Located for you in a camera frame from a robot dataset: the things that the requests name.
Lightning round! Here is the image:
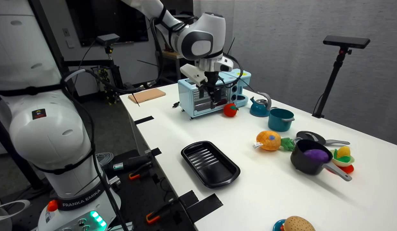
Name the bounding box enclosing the burger plush toy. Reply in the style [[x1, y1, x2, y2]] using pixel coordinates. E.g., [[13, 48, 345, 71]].
[[279, 215, 318, 231]]

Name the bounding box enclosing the purple plush toy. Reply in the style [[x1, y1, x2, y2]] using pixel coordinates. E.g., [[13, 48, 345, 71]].
[[302, 148, 332, 165]]

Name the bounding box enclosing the black monitor screen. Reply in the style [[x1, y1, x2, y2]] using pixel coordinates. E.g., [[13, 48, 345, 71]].
[[65, 0, 151, 48]]

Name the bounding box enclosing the grey toy frying pan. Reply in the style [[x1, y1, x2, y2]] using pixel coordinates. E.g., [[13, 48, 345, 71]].
[[295, 130, 351, 149]]

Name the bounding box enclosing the blue pot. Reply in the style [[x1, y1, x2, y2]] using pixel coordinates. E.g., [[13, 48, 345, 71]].
[[268, 107, 296, 132]]

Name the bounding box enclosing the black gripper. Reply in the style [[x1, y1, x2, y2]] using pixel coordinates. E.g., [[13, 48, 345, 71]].
[[200, 70, 229, 109]]

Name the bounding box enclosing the black camera on stand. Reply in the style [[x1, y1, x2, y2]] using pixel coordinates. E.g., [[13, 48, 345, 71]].
[[95, 32, 122, 104]]

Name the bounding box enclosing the yellow green red plush toy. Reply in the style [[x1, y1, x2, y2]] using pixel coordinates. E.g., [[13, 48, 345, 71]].
[[332, 145, 356, 176]]

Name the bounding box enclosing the orange plush fruit toy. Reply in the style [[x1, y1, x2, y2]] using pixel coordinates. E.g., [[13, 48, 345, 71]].
[[253, 130, 283, 153]]

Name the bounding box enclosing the light blue toaster oven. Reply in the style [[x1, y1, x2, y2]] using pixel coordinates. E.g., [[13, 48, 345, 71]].
[[178, 70, 253, 121]]

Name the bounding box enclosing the small blue plate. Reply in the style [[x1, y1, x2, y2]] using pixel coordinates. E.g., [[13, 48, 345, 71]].
[[271, 218, 289, 231]]

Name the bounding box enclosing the black saucepan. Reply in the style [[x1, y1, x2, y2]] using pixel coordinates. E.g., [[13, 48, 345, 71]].
[[289, 139, 354, 182]]

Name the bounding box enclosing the orange black bar clamp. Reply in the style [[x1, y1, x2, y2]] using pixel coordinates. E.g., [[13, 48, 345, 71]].
[[146, 199, 175, 226], [112, 153, 158, 182]]

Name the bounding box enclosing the red apple plush toy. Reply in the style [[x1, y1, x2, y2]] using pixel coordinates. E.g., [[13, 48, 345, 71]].
[[223, 102, 239, 118]]

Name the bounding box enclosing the black ribbed grill tray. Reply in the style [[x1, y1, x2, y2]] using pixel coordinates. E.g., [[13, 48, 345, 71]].
[[180, 140, 242, 190]]

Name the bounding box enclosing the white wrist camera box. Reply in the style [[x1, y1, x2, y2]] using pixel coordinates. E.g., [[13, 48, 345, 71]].
[[179, 63, 209, 88]]

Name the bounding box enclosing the black camera on tripod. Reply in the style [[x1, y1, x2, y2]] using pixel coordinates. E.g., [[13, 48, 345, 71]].
[[313, 35, 372, 120]]

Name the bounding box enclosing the wooden cutting board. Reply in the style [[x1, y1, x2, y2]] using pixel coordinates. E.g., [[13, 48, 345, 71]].
[[128, 88, 167, 105]]

